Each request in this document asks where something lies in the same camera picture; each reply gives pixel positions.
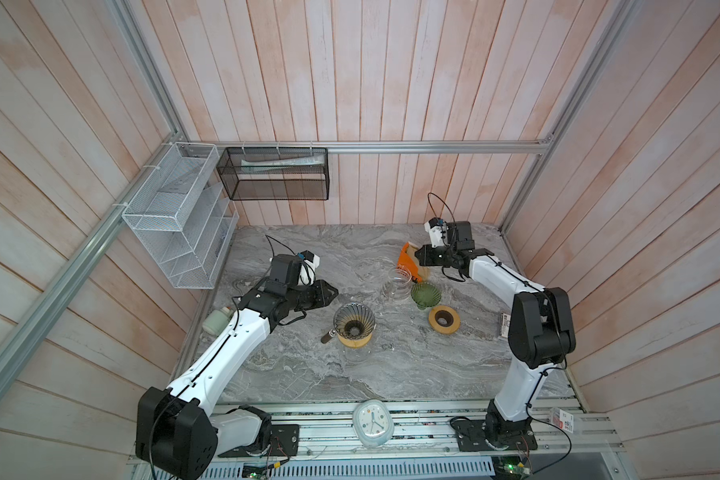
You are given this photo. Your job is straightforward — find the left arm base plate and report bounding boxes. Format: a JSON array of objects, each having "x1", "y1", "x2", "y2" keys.
[{"x1": 220, "y1": 424, "x2": 300, "y2": 458}]

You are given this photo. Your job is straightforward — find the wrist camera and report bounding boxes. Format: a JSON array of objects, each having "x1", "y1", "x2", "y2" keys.
[
  {"x1": 297, "y1": 250, "x2": 320, "y2": 285},
  {"x1": 425, "y1": 217, "x2": 450, "y2": 248}
]

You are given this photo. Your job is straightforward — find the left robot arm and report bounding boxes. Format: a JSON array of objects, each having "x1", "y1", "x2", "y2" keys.
[{"x1": 135, "y1": 250, "x2": 338, "y2": 479}]

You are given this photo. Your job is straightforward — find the white wire mesh shelf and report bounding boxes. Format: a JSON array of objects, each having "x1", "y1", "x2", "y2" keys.
[{"x1": 123, "y1": 142, "x2": 239, "y2": 290}]

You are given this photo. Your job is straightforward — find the wooden dripper ring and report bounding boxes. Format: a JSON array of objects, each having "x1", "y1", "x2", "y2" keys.
[
  {"x1": 335, "y1": 329, "x2": 374, "y2": 349},
  {"x1": 428, "y1": 304, "x2": 462, "y2": 335}
]

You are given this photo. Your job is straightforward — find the white analog clock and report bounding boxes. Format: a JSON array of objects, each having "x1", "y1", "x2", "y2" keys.
[{"x1": 352, "y1": 399, "x2": 395, "y2": 448}]

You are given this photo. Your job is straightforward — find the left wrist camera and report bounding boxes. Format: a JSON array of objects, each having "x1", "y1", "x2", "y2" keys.
[{"x1": 297, "y1": 250, "x2": 320, "y2": 285}]

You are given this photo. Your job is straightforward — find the clear glass cup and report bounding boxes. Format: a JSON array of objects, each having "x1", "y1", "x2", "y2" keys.
[{"x1": 381, "y1": 267, "x2": 413, "y2": 300}]

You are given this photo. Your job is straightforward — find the green glass dripper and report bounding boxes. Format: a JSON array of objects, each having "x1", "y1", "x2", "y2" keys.
[{"x1": 410, "y1": 281, "x2": 442, "y2": 310}]

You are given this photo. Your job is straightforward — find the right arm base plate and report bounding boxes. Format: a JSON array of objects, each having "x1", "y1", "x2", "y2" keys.
[{"x1": 449, "y1": 415, "x2": 538, "y2": 452}]

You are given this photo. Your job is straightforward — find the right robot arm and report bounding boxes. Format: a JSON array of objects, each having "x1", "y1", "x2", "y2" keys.
[{"x1": 415, "y1": 217, "x2": 576, "y2": 451}]

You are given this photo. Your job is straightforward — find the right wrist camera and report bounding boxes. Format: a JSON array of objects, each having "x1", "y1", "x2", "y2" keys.
[{"x1": 425, "y1": 217, "x2": 450, "y2": 248}]

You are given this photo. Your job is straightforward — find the coloured marker pack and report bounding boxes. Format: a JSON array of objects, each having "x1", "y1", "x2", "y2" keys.
[{"x1": 500, "y1": 313, "x2": 511, "y2": 339}]

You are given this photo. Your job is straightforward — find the orange coffee filter box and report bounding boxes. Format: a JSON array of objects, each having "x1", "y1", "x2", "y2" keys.
[{"x1": 397, "y1": 242, "x2": 430, "y2": 283}]

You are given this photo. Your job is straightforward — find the black mesh basket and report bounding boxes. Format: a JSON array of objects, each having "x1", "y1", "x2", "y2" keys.
[{"x1": 217, "y1": 146, "x2": 330, "y2": 201}]

